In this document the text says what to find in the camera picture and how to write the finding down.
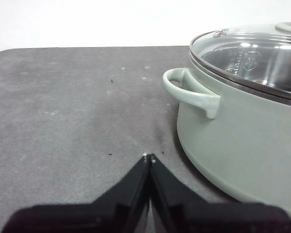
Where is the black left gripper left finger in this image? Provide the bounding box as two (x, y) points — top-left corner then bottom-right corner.
(1, 154), (152, 233)

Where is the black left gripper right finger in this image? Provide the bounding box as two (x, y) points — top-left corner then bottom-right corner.
(149, 154), (291, 233)

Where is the glass lid with green knob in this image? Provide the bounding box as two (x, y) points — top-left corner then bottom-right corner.
(189, 0), (291, 104)

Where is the pale green electric cooking pot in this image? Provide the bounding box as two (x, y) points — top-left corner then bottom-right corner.
(162, 57), (291, 222)

